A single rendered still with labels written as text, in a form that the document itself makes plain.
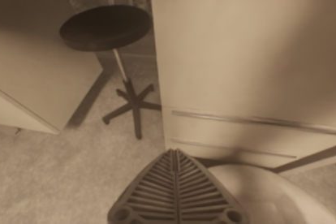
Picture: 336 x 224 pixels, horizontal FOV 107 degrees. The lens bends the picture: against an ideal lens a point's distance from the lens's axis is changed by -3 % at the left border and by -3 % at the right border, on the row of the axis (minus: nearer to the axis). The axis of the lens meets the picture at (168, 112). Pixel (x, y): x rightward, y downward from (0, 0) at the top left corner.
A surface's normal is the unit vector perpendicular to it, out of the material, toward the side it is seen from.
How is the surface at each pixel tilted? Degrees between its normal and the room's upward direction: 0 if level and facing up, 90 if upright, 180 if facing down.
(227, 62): 90
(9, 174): 0
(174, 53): 90
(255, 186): 1
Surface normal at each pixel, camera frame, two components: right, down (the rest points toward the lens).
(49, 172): -0.02, -0.57
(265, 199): -0.03, 0.55
